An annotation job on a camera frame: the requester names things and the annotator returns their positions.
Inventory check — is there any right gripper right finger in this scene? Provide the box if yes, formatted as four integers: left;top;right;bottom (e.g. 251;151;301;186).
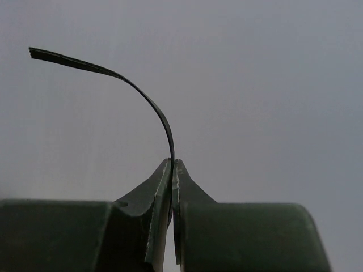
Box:
172;160;331;271

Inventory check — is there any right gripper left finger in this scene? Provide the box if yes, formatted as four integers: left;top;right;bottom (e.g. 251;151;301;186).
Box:
1;159;172;271

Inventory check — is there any black cable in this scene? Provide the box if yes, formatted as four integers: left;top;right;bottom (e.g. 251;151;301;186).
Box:
28;46;176;165

